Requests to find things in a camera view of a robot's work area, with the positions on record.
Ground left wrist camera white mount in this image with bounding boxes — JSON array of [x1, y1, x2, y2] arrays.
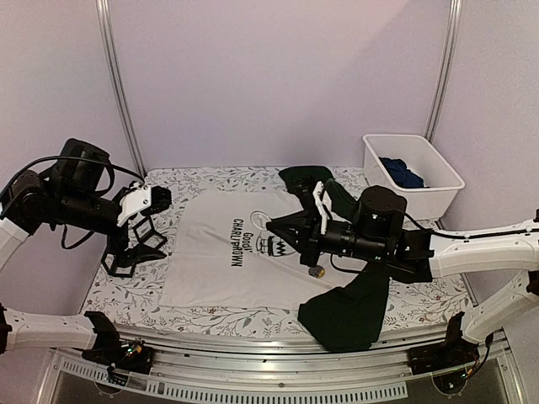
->
[[117, 182, 172, 227]]

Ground right aluminium frame post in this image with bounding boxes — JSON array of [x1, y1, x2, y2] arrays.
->
[[424, 0, 463, 143]]

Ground white green raglan t-shirt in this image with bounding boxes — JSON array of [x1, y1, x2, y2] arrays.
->
[[160, 189, 389, 353]]

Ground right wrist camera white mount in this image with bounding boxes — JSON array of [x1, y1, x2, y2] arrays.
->
[[296, 177, 332, 235]]

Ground black display box near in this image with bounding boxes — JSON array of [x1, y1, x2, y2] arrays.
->
[[100, 252, 136, 278]]

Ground aluminium frame post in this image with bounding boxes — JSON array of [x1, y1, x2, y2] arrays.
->
[[95, 0, 147, 176], [424, 0, 463, 143]]

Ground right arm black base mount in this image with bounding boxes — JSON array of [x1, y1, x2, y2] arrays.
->
[[407, 311, 479, 375]]

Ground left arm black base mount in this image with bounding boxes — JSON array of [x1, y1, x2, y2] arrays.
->
[[82, 337, 155, 375]]

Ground black display box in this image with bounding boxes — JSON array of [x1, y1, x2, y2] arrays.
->
[[100, 252, 136, 278], [132, 216, 168, 250]]

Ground aluminium front rail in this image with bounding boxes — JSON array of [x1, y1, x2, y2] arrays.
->
[[37, 326, 525, 403]]

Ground white plastic bin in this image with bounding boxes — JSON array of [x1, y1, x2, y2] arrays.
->
[[363, 134, 465, 220]]

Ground dark blue cloth in bin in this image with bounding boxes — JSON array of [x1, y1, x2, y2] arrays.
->
[[380, 157, 424, 189]]

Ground black display box far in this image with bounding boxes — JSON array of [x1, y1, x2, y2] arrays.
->
[[132, 216, 168, 250]]

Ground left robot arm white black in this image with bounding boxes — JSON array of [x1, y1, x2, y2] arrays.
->
[[1, 138, 172, 365]]

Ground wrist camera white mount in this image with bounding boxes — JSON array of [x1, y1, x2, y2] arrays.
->
[[296, 177, 332, 235], [117, 182, 172, 227]]

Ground left aluminium frame post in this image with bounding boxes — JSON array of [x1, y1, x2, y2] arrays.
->
[[95, 0, 147, 176]]

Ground floral patterned table mat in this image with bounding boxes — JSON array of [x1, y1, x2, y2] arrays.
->
[[82, 167, 470, 339]]

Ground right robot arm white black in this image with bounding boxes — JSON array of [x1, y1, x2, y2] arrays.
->
[[266, 183, 538, 367]]

